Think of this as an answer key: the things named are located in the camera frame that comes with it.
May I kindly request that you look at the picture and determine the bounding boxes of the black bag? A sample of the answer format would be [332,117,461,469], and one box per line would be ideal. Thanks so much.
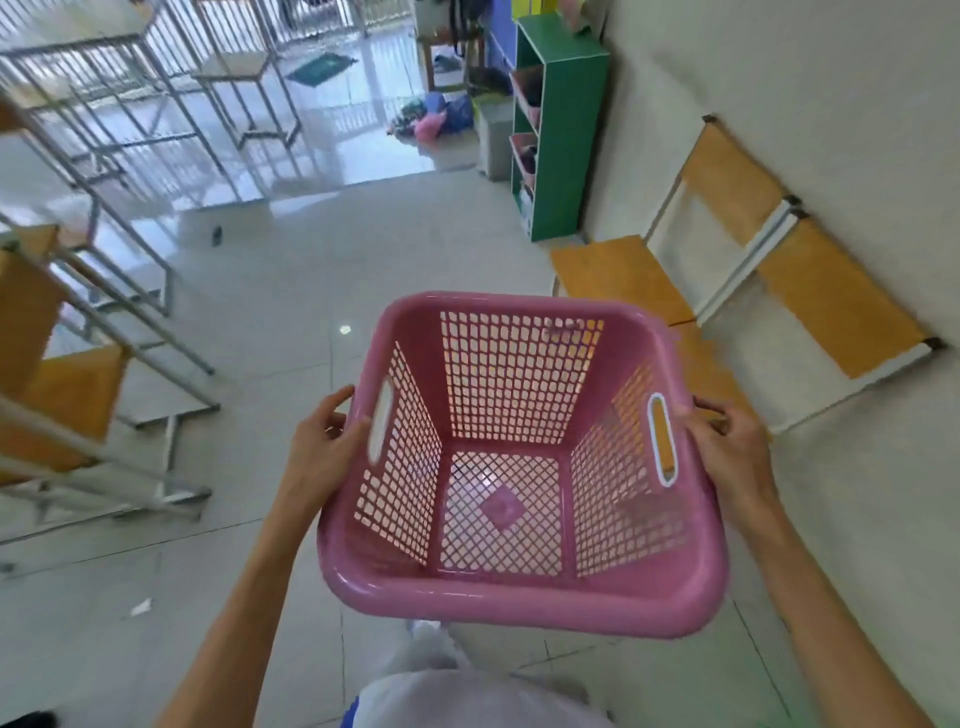
[448,0,490,54]

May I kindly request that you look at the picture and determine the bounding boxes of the person's right hand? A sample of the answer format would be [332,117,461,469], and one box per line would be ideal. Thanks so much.
[671,395,783,535]

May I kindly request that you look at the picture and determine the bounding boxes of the pink shelf bin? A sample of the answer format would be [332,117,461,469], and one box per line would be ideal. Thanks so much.
[509,65,543,129]
[509,133,538,189]

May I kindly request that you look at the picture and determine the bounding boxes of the person's right forearm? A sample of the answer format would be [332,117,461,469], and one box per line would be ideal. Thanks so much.
[738,487,939,728]

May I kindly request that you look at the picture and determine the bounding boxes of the green shelf cabinet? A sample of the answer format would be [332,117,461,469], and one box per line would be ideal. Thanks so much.
[509,13,611,244]

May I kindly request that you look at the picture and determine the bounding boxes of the person's left hand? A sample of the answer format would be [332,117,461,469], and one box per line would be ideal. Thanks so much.
[278,384,374,520]

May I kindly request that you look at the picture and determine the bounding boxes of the orange chair grey metal frame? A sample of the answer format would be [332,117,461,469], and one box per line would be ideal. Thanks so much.
[0,224,223,541]
[0,187,181,320]

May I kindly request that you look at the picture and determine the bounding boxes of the person's grey trousers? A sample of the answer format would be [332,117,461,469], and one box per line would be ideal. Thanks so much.
[374,619,594,699]

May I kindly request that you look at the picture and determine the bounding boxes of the person's left forearm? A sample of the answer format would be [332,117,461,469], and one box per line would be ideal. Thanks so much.
[153,491,324,728]

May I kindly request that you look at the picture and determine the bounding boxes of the person's light shirt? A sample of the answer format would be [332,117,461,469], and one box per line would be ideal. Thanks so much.
[341,669,613,728]

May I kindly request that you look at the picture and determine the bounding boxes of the multicolour bag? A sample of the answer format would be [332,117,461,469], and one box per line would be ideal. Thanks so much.
[386,101,425,138]

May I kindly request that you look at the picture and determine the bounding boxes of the green doormat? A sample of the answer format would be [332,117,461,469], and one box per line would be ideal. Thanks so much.
[284,52,360,88]

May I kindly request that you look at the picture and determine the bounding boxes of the pile of colourful laundry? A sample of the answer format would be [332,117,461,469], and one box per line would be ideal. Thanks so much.
[423,93,475,136]

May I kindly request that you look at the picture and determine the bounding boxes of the grey bin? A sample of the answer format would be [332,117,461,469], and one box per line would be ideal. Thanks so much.
[474,99,519,181]

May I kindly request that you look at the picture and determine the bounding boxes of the metal frame table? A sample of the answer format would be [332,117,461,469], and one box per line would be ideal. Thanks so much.
[0,0,249,208]
[161,0,305,151]

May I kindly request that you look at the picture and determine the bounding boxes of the pink plastic basket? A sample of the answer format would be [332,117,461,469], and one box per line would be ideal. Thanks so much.
[316,290,730,640]

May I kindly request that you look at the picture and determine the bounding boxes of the small wooden stool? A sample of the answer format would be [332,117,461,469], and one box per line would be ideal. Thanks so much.
[416,28,485,93]

